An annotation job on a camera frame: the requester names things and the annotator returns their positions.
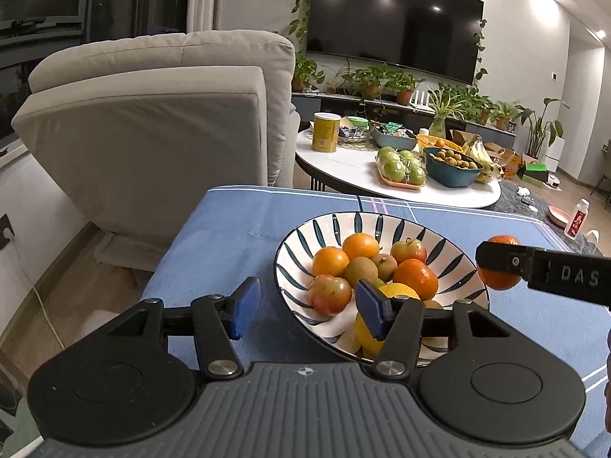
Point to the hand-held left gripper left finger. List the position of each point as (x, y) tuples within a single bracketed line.
[(246, 305)]

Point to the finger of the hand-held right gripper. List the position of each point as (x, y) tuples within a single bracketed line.
[(501, 260)]

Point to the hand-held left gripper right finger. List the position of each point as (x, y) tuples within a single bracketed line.
[(372, 307)]

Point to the deep orange mandarin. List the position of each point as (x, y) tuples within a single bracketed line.
[(415, 279), (499, 282)]

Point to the small green fruit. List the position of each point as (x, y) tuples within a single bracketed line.
[(380, 282)]

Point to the yellow lemon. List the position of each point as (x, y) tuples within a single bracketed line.
[(401, 291)]

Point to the red green tomato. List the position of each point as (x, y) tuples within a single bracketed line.
[(330, 294)]

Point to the striped ceramic bowl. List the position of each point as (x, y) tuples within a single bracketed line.
[(451, 267)]

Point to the red-green apple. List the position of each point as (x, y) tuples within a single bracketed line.
[(408, 250)]

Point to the grey speckled rug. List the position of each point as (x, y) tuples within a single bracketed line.
[(525, 214)]

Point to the white bottle red label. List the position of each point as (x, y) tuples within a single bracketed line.
[(576, 219)]

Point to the pink plate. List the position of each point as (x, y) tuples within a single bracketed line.
[(557, 215)]

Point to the blue striped tablecloth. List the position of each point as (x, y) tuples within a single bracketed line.
[(219, 248)]

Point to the white robot vacuum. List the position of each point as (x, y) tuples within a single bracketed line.
[(553, 181)]

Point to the green box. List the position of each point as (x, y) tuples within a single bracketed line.
[(535, 171)]

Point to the dark blue bowl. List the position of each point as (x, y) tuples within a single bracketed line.
[(451, 176)]

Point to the cardboard boxes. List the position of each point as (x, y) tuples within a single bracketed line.
[(508, 157)]

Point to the bunch of bananas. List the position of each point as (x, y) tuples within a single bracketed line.
[(482, 157)]

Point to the pile of longans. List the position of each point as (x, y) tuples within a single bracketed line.
[(453, 159)]

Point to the white floor appliance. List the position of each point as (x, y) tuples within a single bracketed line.
[(556, 155)]

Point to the orange plastic basket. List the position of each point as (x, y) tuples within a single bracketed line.
[(437, 142)]

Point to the wrapped tray of green apples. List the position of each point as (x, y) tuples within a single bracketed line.
[(401, 169)]

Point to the tall large-leaf plant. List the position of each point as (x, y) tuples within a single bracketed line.
[(542, 129)]

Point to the white oval coffee table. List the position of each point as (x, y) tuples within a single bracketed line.
[(343, 171)]

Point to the potted green plant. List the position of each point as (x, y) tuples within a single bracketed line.
[(403, 88), (370, 81), (305, 74), (482, 107), (503, 117)]

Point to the plant in glass vase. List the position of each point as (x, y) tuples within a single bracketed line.
[(441, 117)]

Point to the teal bowl of snacks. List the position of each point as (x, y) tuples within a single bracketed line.
[(394, 139)]

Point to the dark snack packets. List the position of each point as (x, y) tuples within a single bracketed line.
[(353, 136)]

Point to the yellow can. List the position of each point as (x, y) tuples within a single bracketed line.
[(325, 133)]

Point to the white router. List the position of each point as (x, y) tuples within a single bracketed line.
[(419, 99)]

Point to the green lidded container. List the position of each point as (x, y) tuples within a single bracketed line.
[(358, 121)]

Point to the beige recliner armchair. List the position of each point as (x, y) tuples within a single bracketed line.
[(143, 129)]

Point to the green ivy vine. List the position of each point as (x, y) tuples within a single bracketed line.
[(300, 14)]

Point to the dark framed window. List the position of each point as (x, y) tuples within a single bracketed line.
[(47, 9)]

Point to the dark wall socket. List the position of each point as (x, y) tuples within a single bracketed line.
[(5, 231)]

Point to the black wall television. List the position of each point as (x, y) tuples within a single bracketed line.
[(391, 14)]

